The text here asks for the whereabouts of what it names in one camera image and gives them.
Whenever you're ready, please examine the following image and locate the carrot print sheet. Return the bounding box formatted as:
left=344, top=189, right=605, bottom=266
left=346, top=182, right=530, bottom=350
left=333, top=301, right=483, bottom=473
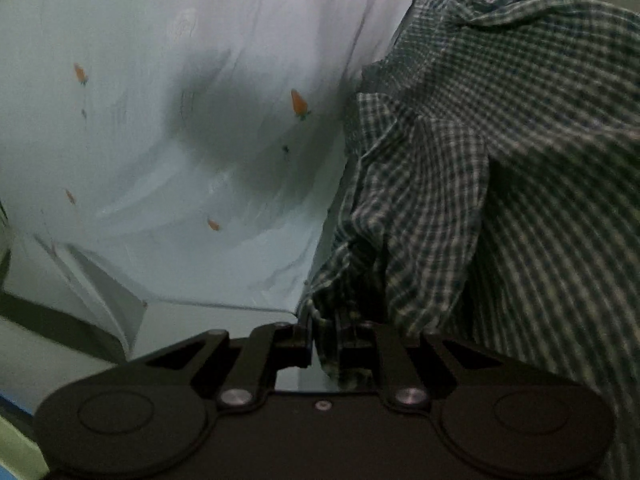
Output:
left=0, top=0, right=433, bottom=356

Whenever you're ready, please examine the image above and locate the checked shirt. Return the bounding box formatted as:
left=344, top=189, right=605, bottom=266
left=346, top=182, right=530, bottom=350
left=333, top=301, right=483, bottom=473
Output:
left=297, top=0, right=640, bottom=480

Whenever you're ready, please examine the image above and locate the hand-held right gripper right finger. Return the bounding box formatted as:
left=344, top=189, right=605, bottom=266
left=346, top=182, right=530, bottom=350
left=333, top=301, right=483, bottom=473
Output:
left=336, top=310, right=506, bottom=411

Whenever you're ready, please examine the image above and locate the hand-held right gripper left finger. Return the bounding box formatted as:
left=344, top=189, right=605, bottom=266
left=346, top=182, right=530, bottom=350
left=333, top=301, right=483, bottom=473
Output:
left=130, top=322, right=316, bottom=409

